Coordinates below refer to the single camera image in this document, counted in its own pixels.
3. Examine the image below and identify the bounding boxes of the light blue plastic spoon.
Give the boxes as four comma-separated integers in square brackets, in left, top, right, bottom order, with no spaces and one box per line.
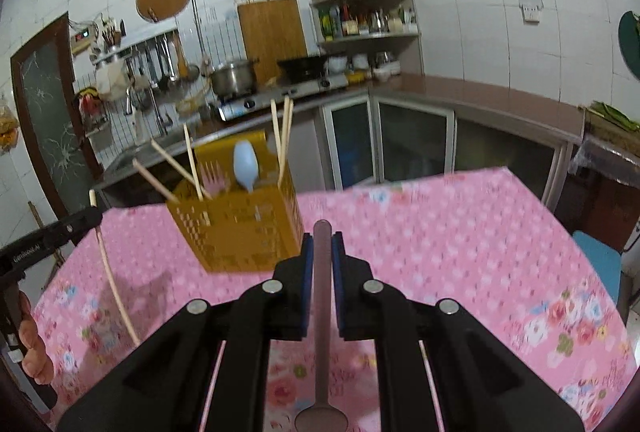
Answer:
[233,140,259,193]

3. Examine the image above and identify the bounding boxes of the wall utensil rack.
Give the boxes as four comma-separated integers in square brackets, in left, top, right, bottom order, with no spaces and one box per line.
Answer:
[90,22,201,101]

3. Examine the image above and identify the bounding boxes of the metal spoon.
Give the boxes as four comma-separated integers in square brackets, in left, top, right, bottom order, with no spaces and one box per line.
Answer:
[294,220,348,431]

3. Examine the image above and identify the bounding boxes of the wooden cutting board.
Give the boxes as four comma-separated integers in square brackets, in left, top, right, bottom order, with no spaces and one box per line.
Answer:
[238,0,308,88]

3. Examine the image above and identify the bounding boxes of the steel gas stove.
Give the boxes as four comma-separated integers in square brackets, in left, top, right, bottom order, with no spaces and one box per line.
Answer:
[217,74,348,122]

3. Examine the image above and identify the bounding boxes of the white wall socket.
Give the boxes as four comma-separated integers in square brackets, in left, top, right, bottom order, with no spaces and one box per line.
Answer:
[518,0,544,24]

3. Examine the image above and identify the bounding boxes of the green round wall board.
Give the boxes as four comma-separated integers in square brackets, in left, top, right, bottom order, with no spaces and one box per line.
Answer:
[618,11,640,79]

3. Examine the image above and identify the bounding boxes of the blue stool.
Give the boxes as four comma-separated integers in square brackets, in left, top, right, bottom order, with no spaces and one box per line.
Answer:
[573,231,622,303]

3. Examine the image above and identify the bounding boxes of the corner wall shelf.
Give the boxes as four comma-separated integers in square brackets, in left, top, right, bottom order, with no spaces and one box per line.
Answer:
[309,0,420,54]

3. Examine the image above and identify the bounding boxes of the dark glass door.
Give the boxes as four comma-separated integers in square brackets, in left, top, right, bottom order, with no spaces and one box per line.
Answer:
[11,14,103,218]

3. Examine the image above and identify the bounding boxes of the pink floral tablecloth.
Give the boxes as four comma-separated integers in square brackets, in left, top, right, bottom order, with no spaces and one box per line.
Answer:
[34,169,637,430]

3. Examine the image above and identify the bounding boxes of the steel faucet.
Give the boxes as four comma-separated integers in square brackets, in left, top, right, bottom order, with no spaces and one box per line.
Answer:
[124,84,172,140]

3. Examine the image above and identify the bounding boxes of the black wok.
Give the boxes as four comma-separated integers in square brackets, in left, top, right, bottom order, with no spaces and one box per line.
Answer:
[278,54,329,84]

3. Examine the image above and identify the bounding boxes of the pink plastic fork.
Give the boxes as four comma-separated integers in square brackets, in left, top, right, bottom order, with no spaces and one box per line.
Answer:
[198,161,229,197]

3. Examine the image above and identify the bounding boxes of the kitchen counter cabinet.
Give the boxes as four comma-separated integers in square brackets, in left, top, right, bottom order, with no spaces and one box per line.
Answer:
[94,72,587,213]

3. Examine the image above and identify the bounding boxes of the steel sink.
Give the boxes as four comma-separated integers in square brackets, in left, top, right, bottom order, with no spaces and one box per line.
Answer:
[101,131,186,183]

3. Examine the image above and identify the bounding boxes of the wooden chopstick in holder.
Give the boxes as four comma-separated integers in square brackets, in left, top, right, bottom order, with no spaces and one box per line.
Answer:
[182,123,204,201]
[150,140,212,199]
[131,158,179,203]

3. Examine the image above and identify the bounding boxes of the wooden chopstick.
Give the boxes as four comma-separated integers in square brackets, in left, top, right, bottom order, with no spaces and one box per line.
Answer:
[270,99,283,185]
[182,123,204,201]
[131,158,179,203]
[150,140,212,199]
[88,188,142,348]

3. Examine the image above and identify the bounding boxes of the golden perforated utensil holder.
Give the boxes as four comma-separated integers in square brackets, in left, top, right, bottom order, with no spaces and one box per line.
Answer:
[167,130,304,273]

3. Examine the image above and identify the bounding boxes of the steel cooking pot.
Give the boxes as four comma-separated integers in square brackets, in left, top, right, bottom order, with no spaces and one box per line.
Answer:
[209,59,257,99]

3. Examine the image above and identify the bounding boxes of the left hand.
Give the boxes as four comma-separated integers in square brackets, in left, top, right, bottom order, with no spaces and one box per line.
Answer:
[18,291,54,386]

